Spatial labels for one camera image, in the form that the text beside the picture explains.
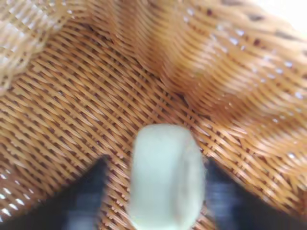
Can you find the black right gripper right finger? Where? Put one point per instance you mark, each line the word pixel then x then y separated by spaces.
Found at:
pixel 237 201

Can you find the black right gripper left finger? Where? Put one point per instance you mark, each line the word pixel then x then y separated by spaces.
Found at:
pixel 72 201

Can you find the pale round egg yolk pastry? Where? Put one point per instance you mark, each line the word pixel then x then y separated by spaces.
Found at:
pixel 165 177

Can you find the brown woven wicker basket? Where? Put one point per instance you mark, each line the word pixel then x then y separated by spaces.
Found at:
pixel 120 72

